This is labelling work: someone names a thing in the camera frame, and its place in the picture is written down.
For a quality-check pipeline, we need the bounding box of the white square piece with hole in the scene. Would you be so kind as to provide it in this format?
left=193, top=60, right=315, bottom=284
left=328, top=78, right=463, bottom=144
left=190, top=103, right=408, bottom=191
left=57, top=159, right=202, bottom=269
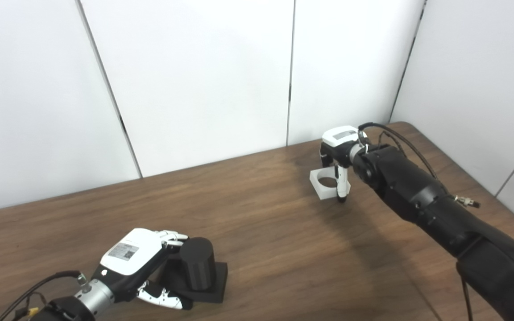
left=309, top=166, right=351, bottom=201

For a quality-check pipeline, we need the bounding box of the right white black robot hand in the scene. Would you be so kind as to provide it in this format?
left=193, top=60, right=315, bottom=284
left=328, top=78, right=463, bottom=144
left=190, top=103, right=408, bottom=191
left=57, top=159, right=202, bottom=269
left=319, top=125, right=369, bottom=203

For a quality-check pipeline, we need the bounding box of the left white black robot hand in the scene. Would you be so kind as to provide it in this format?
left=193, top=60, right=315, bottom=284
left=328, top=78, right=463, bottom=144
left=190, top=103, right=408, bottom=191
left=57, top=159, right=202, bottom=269
left=92, top=228, right=194, bottom=310

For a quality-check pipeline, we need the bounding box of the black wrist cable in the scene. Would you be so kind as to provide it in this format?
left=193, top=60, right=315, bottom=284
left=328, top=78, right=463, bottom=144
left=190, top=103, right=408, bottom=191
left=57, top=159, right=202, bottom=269
left=0, top=271, right=89, bottom=321
left=357, top=123, right=481, bottom=209

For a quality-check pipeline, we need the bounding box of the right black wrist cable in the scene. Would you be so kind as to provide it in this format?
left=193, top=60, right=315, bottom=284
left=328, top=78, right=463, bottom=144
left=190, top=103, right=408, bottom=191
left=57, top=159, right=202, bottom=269
left=357, top=123, right=481, bottom=209

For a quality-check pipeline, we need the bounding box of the black peg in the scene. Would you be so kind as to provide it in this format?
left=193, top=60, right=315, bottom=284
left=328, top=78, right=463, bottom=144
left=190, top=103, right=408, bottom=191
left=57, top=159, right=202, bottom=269
left=161, top=237, right=229, bottom=305

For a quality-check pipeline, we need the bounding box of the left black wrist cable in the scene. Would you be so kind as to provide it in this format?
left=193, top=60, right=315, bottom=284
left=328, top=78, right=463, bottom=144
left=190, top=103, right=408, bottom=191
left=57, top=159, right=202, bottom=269
left=0, top=271, right=89, bottom=321

